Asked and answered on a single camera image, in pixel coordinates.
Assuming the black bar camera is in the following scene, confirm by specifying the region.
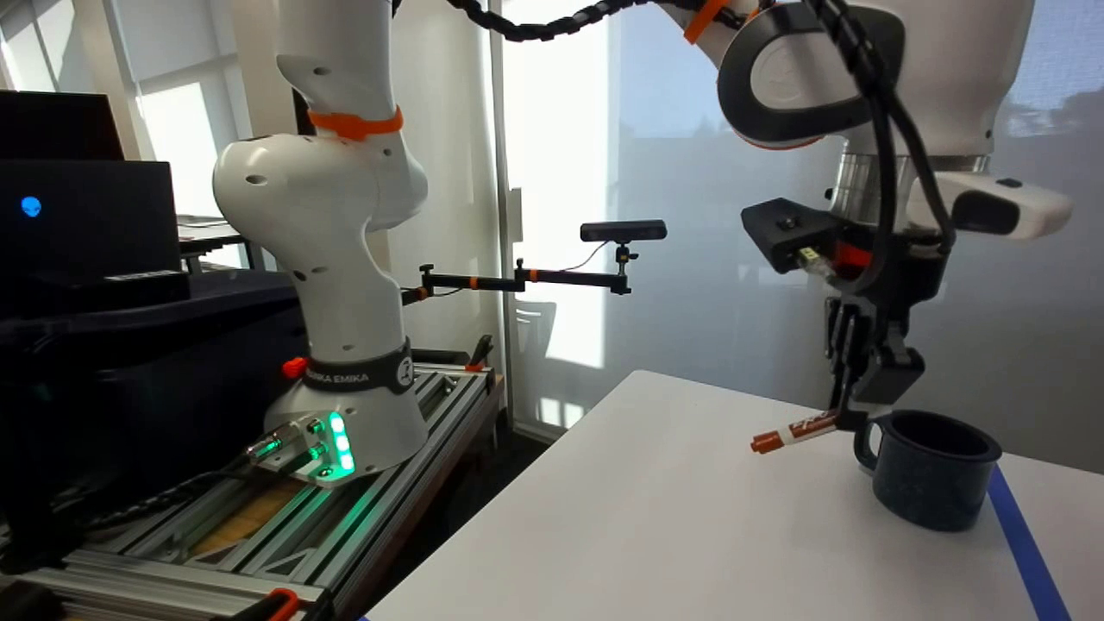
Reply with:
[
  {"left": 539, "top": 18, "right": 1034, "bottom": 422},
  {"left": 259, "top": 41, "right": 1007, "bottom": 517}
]
[{"left": 578, "top": 217, "right": 674, "bottom": 247}]

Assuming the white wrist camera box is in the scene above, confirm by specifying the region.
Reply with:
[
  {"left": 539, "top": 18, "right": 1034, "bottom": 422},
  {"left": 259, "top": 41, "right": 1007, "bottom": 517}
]
[{"left": 903, "top": 168, "right": 1076, "bottom": 246}]

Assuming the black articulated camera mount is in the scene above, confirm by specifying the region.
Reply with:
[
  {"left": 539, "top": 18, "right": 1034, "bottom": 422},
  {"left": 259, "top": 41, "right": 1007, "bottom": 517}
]
[{"left": 400, "top": 242, "right": 640, "bottom": 311}]

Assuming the black monitor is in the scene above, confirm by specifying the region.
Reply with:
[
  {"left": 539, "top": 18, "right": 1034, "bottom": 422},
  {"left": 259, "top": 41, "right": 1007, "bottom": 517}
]
[{"left": 0, "top": 90, "right": 129, "bottom": 164}]

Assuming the blue tape line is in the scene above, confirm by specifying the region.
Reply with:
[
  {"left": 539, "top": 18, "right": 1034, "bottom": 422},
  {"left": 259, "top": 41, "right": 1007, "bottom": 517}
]
[{"left": 988, "top": 462, "right": 1076, "bottom": 621}]

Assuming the orange clamp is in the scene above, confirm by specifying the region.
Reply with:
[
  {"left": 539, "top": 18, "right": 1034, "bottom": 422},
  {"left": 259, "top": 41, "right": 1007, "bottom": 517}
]
[{"left": 259, "top": 586, "right": 308, "bottom": 621}]

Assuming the black corrugated cable conduit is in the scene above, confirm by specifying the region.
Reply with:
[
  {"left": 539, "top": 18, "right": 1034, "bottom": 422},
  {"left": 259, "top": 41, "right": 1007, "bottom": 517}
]
[{"left": 447, "top": 0, "right": 960, "bottom": 250}]

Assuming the red and white marker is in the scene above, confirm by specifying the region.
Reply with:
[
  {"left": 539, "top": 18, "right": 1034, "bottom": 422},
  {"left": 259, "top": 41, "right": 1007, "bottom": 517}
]
[{"left": 748, "top": 412, "right": 841, "bottom": 454}]

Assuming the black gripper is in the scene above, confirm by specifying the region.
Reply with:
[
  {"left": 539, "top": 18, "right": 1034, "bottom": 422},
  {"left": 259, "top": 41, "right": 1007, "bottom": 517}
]
[{"left": 739, "top": 192, "right": 952, "bottom": 422}]

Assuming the orange strap on conduit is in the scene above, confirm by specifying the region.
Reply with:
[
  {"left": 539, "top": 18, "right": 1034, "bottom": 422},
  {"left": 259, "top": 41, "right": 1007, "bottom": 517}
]
[{"left": 680, "top": 0, "right": 739, "bottom": 49}]

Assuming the orange strap on arm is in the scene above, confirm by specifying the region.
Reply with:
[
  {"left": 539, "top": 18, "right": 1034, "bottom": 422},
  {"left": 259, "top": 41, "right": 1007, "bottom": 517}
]
[{"left": 303, "top": 104, "right": 406, "bottom": 146}]

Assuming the dark blue enamel mug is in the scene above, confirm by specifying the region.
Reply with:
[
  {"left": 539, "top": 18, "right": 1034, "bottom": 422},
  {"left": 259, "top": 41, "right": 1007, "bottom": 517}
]
[{"left": 852, "top": 407, "right": 1004, "bottom": 534}]

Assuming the aluminium rail frame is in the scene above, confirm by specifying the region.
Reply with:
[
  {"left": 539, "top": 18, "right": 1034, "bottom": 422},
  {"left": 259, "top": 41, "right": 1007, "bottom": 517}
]
[{"left": 21, "top": 358, "right": 503, "bottom": 621}]

